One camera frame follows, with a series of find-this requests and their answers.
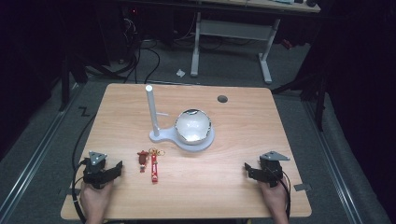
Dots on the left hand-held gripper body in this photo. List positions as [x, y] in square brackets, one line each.
[94, 169]

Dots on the red figure charm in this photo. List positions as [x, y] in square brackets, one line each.
[143, 159]

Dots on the person's right hand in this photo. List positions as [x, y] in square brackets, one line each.
[274, 200]

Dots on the white paper scrap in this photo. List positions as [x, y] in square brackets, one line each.
[180, 73]

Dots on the person's left hand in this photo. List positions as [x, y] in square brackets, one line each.
[95, 202]

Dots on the white stand with pole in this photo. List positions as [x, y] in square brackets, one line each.
[153, 112]

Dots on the round dark table grommet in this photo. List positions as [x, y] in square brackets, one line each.
[222, 99]

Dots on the dark metal stand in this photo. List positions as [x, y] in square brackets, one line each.
[65, 81]
[319, 102]

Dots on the white-framed desk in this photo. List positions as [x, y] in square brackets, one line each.
[232, 29]

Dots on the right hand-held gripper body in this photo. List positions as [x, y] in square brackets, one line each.
[272, 168]

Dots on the white bowl with silver rim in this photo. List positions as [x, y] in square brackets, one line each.
[193, 127]

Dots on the grey tape piece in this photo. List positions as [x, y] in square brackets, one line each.
[69, 191]
[302, 187]

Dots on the metal floor rail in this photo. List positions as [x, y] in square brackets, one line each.
[333, 161]
[34, 155]

